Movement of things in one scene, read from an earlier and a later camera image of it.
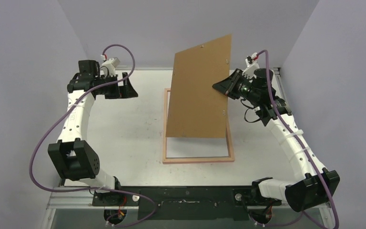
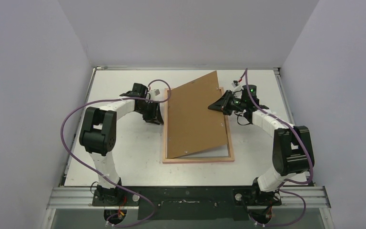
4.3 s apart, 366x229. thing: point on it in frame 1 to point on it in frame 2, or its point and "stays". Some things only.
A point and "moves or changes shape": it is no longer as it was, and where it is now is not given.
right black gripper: x=233 y=85 to x=228 y=103
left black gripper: x=128 y=91 to x=155 y=117
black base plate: x=185 y=202 stays
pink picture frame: x=188 y=160 stays
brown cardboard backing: x=195 y=109 moves or changes shape
